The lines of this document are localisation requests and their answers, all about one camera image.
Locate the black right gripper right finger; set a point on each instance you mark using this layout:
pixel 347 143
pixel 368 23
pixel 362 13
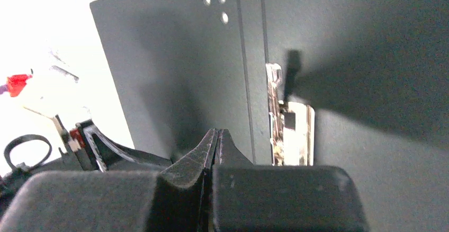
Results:
pixel 249 197

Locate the beige folder with black inside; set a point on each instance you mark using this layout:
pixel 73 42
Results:
pixel 374 71

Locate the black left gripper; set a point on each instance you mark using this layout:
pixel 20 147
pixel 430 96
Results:
pixel 86 149

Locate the metal folder clip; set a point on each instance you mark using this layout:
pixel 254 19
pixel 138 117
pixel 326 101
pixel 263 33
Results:
pixel 292 125

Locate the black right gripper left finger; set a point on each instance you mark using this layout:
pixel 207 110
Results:
pixel 179 189

